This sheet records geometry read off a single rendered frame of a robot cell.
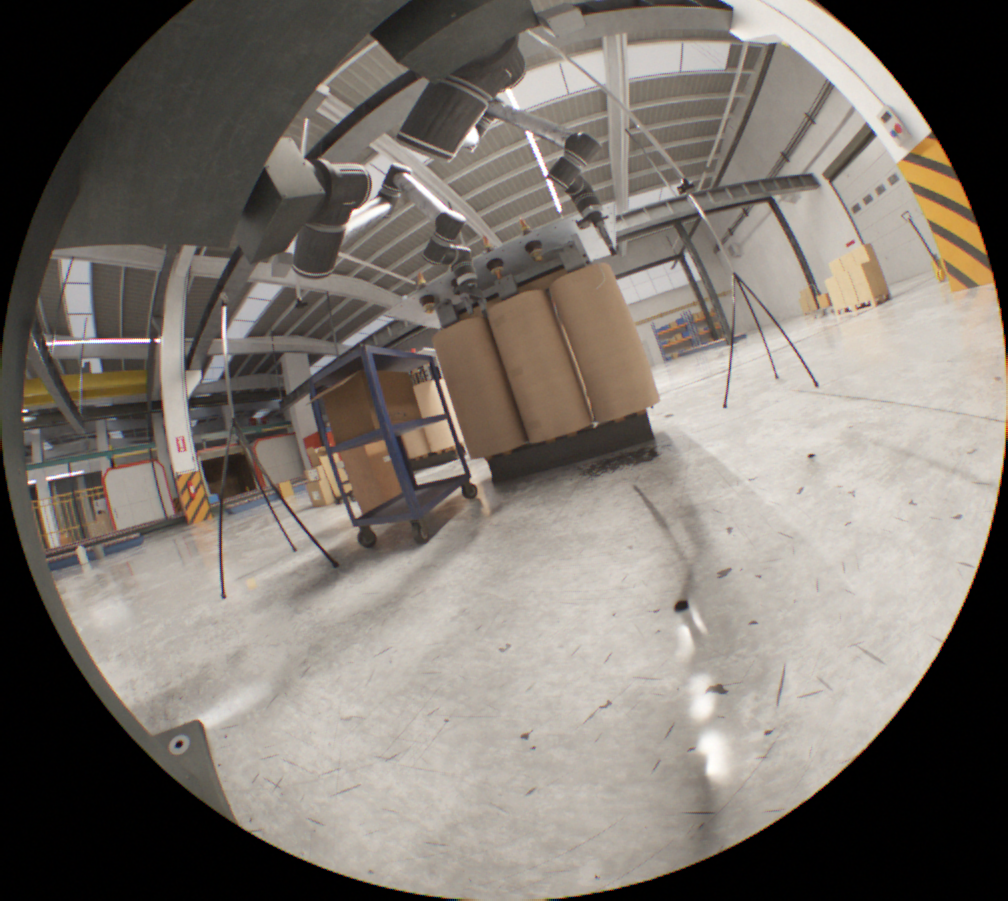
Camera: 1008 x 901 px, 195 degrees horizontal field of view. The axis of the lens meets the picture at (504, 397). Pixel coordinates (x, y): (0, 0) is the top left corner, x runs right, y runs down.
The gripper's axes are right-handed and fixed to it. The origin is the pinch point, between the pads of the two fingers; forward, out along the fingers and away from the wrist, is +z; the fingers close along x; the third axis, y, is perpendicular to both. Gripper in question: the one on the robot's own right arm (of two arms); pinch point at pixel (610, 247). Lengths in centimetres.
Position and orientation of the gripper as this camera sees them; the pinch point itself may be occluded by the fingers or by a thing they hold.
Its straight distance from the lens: 132.6
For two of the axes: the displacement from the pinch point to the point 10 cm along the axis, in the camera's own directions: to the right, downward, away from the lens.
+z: 3.2, 9.5, -0.4
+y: 8.2, -3.0, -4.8
